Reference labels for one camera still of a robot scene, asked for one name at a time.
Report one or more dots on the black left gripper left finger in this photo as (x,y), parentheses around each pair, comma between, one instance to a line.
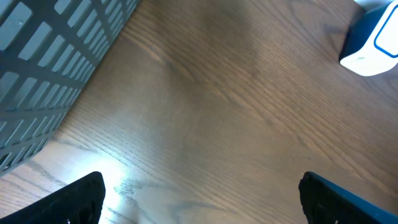
(80,202)

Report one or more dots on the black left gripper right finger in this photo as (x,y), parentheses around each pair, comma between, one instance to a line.
(325,202)

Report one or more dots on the grey plastic mesh basket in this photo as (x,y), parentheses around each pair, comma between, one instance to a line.
(49,50)

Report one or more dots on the white barcode scanner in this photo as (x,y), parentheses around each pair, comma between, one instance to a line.
(371,44)

